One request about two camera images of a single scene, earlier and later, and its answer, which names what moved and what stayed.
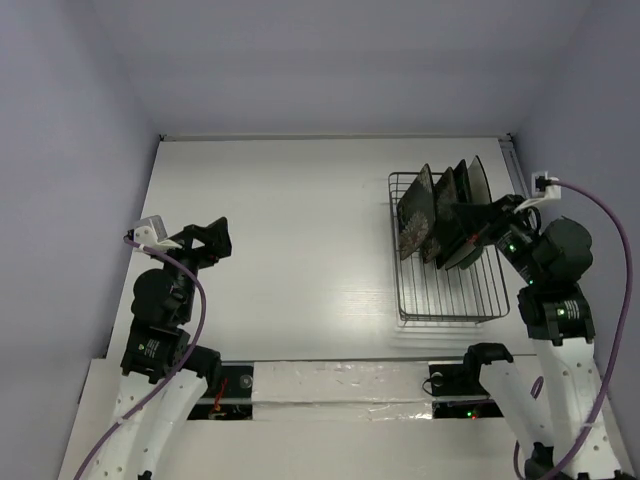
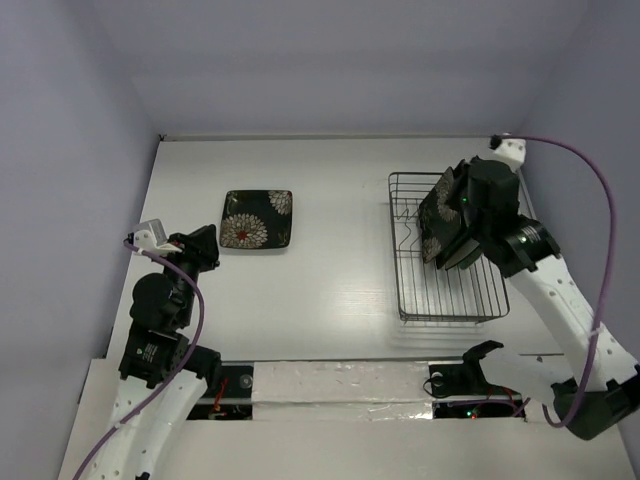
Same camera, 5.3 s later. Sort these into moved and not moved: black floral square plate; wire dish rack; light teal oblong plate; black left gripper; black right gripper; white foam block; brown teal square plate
Moved: brown teal square plate; black right gripper; black floral square plate
Not moved: light teal oblong plate; wire dish rack; black left gripper; white foam block
